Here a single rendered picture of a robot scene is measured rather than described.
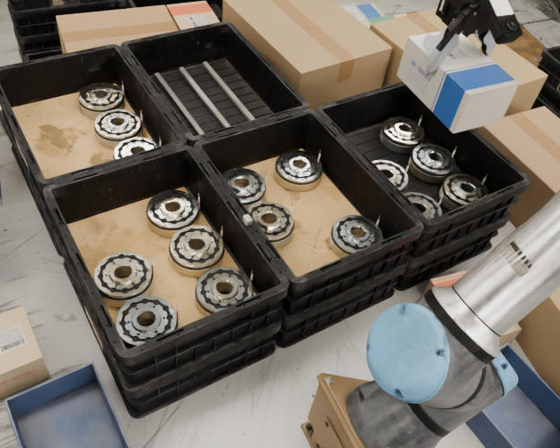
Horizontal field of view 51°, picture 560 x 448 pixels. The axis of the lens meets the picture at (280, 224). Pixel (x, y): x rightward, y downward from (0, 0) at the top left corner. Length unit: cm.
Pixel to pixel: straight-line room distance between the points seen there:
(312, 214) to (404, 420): 50
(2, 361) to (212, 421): 37
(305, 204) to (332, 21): 66
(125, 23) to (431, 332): 127
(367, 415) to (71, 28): 125
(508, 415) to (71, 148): 105
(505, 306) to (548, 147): 87
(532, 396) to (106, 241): 87
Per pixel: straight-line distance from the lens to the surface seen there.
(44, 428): 114
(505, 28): 113
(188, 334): 93
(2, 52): 330
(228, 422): 111
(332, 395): 93
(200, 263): 109
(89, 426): 112
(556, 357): 127
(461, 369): 77
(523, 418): 126
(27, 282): 131
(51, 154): 137
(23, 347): 114
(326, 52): 160
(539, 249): 75
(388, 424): 91
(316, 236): 120
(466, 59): 123
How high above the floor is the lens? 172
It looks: 48 degrees down
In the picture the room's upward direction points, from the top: 9 degrees clockwise
